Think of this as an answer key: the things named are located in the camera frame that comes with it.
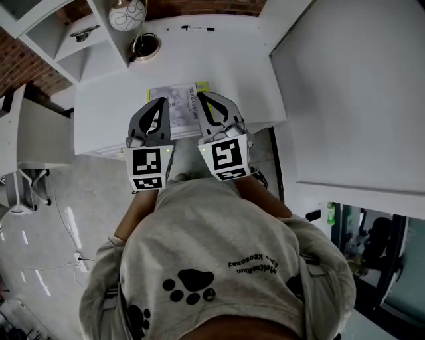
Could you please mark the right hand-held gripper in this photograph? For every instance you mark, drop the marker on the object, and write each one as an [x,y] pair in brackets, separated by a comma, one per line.
[229,156]

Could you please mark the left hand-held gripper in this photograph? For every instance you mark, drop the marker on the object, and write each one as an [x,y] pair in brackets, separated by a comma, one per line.
[146,162]

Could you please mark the grey yellow cover book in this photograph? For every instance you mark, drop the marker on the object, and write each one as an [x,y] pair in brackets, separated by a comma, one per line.
[176,99]

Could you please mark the white shelf unit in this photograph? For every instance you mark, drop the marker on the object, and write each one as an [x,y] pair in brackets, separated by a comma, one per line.
[83,63]

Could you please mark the person's right forearm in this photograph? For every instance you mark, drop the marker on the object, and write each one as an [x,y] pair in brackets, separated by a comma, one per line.
[265,199]

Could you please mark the person's left forearm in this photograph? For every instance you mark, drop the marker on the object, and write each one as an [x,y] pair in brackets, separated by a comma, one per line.
[136,216]

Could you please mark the white desk with drawers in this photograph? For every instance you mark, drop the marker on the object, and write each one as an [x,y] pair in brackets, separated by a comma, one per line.
[212,59]

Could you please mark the black white marker pen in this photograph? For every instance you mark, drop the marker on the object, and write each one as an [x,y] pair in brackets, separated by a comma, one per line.
[197,28]

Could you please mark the white side table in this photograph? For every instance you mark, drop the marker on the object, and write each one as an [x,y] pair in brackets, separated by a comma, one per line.
[43,133]

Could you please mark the white globe table lamp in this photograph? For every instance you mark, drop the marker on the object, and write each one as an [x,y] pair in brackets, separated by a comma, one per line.
[126,16]

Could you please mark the grey metal stapler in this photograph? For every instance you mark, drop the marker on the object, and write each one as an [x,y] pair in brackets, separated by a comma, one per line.
[84,33]

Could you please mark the person's grey paw-print sweatshirt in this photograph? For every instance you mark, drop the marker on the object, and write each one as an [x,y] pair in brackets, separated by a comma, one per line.
[216,239]

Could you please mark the white chair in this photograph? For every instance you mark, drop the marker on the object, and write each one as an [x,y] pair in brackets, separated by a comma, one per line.
[20,192]

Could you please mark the green bottle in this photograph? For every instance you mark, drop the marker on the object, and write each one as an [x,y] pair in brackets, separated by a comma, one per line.
[331,214]

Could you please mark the white power strip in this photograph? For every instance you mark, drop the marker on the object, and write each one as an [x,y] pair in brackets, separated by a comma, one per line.
[79,262]

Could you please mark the person's neck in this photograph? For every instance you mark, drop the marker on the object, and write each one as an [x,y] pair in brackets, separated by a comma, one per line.
[239,330]

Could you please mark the black framed glass partition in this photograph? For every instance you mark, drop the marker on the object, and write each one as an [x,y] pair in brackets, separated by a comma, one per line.
[398,252]

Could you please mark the black wall socket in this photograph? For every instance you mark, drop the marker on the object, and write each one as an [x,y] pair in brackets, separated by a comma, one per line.
[313,216]

